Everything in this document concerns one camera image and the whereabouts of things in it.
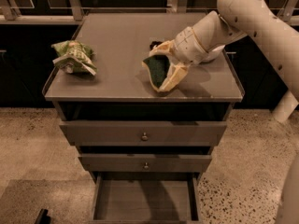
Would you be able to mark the grey top drawer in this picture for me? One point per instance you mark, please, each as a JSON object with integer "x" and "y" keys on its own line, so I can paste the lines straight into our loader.
{"x": 143, "y": 133}

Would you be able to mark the grey drawer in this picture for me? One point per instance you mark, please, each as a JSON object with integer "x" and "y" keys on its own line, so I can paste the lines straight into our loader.
{"x": 151, "y": 198}
{"x": 145, "y": 163}
{"x": 143, "y": 133}

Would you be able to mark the metal window railing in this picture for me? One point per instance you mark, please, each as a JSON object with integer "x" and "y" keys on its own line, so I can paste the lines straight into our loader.
{"x": 74, "y": 0}

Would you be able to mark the black object at floor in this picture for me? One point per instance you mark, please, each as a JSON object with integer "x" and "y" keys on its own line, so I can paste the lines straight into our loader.
{"x": 43, "y": 217}

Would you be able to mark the grey middle drawer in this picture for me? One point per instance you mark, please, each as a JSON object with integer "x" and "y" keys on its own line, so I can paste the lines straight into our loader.
{"x": 145, "y": 163}

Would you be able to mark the grey bottom drawer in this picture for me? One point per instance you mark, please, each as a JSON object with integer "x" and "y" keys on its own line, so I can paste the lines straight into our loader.
{"x": 151, "y": 198}

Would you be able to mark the white bowl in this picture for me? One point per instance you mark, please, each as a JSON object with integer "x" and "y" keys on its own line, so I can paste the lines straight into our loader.
{"x": 212, "y": 55}

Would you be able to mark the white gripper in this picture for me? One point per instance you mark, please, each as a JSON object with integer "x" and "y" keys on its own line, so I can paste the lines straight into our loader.
{"x": 186, "y": 45}

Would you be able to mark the grey drawer cabinet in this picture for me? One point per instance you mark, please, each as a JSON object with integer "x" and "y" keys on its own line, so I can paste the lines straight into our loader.
{"x": 121, "y": 90}

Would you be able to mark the green chip bag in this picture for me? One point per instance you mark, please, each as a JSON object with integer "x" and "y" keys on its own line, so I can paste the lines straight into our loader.
{"x": 74, "y": 57}

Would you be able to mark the green yellow sponge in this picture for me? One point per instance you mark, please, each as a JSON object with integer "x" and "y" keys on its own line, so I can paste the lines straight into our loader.
{"x": 158, "y": 66}

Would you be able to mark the black snack bar packet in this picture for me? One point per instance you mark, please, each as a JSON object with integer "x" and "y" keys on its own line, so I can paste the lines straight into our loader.
{"x": 154, "y": 44}

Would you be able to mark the white pillar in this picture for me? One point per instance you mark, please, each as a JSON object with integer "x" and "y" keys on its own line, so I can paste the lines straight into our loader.
{"x": 285, "y": 107}

